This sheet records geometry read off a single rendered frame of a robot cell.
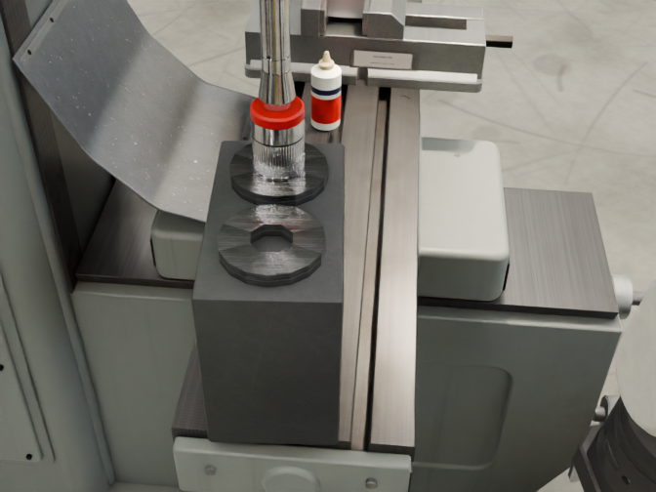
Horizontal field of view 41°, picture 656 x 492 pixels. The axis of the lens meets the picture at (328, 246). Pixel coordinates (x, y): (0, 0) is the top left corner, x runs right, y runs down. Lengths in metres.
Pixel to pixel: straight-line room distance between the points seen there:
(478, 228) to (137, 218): 0.53
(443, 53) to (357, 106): 0.15
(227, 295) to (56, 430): 0.83
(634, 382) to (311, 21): 0.86
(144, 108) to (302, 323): 0.63
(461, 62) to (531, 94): 1.81
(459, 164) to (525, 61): 1.97
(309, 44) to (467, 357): 0.51
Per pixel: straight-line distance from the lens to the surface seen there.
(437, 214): 1.25
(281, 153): 0.77
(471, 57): 1.30
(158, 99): 1.31
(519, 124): 2.94
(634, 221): 2.63
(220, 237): 0.73
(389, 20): 1.27
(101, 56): 1.26
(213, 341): 0.73
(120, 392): 1.48
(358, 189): 1.11
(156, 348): 1.38
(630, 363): 0.54
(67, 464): 1.56
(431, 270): 1.21
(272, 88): 0.74
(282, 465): 0.85
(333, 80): 1.17
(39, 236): 1.24
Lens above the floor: 1.58
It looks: 41 degrees down
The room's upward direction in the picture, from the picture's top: 1 degrees clockwise
